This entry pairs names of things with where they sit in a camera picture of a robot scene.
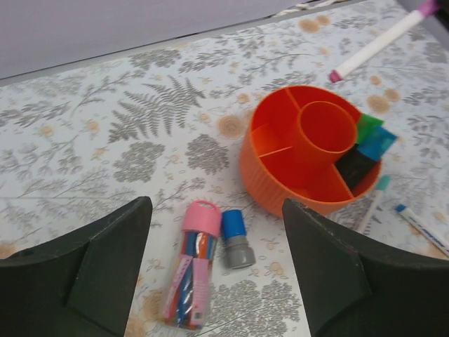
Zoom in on blue capped white marker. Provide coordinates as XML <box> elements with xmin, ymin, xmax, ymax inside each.
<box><xmin>395</xmin><ymin>204</ymin><xmax>448</xmax><ymax>256</ymax></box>

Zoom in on orange round organizer container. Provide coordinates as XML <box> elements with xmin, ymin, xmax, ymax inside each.
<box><xmin>239</xmin><ymin>86</ymin><xmax>382</xmax><ymax>216</ymax></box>

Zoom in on pink capped pen tube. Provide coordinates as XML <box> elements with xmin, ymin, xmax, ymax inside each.
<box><xmin>161</xmin><ymin>200</ymin><xmax>222</xmax><ymax>331</ymax></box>

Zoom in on blue grey glue stick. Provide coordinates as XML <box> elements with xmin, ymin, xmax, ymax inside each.
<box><xmin>221</xmin><ymin>209</ymin><xmax>255</xmax><ymax>270</ymax></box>

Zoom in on blue black highlighter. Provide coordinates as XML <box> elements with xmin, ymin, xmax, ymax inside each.
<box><xmin>335</xmin><ymin>126</ymin><xmax>398</xmax><ymax>190</ymax></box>

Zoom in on floral table mat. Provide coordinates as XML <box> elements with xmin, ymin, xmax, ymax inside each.
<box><xmin>1</xmin><ymin>1</ymin><xmax>448</xmax><ymax>336</ymax></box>

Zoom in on green black highlighter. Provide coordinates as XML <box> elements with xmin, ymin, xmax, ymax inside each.
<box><xmin>356</xmin><ymin>113</ymin><xmax>384</xmax><ymax>144</ymax></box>

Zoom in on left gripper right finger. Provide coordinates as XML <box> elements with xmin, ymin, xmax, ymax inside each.
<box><xmin>282</xmin><ymin>199</ymin><xmax>448</xmax><ymax>336</ymax></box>

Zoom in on pink capped white marker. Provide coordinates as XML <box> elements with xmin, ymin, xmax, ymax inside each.
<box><xmin>329</xmin><ymin>1</ymin><xmax>448</xmax><ymax>83</ymax></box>

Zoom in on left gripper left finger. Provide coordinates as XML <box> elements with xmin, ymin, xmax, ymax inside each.
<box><xmin>1</xmin><ymin>197</ymin><xmax>152</xmax><ymax>336</ymax></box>

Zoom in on teal capped white marker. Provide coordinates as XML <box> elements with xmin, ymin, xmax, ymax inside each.
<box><xmin>356</xmin><ymin>175</ymin><xmax>391</xmax><ymax>234</ymax></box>

